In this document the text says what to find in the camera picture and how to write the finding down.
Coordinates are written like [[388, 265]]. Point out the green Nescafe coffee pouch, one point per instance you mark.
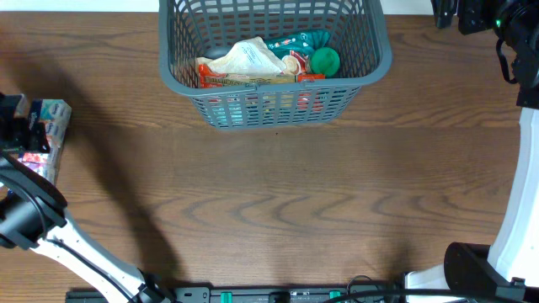
[[295, 49]]

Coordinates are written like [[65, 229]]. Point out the grey plastic basket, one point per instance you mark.
[[192, 29]]

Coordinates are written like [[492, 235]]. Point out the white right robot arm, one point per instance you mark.
[[508, 269]]

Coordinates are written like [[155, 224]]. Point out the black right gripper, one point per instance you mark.
[[469, 18]]

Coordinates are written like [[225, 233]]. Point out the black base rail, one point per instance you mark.
[[261, 295]]

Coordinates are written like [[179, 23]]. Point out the mint green wipes packet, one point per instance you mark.
[[227, 117]]

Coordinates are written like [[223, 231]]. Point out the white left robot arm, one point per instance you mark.
[[34, 214]]

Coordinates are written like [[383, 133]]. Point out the red spaghetti packet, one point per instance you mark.
[[210, 79]]

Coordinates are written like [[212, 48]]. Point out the beige powder pouch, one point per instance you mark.
[[247, 57]]

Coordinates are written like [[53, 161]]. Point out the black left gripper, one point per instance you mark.
[[8, 140]]

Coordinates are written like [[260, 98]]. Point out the green lid jar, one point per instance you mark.
[[324, 61]]

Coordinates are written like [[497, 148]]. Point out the Kleenex tissue multipack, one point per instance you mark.
[[52, 116]]

